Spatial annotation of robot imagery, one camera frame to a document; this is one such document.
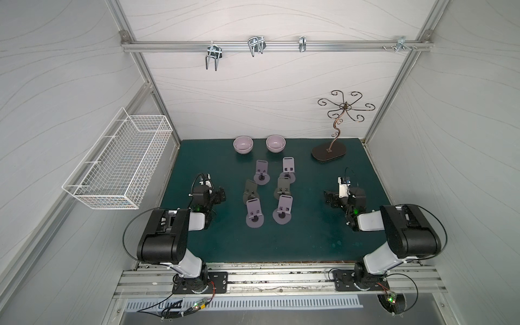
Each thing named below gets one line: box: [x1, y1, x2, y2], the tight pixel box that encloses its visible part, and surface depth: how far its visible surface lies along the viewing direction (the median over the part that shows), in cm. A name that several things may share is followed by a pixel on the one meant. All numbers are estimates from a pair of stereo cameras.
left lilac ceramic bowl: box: [232, 135, 254, 155], surface depth 116 cm
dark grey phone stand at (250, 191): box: [243, 179, 260, 205], surface depth 93 cm
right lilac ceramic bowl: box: [265, 134, 287, 154], surface depth 117 cm
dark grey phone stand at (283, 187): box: [273, 176, 293, 200], surface depth 95 cm
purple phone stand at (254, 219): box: [245, 197, 265, 229], surface depth 87 cm
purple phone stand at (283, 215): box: [272, 194, 294, 225], surface depth 88 cm
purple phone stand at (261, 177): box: [253, 159, 271, 186], surface depth 102 cm
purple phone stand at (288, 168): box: [278, 156, 296, 184], surface depth 102 cm
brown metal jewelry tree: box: [310, 90, 376, 163], surface depth 99 cm
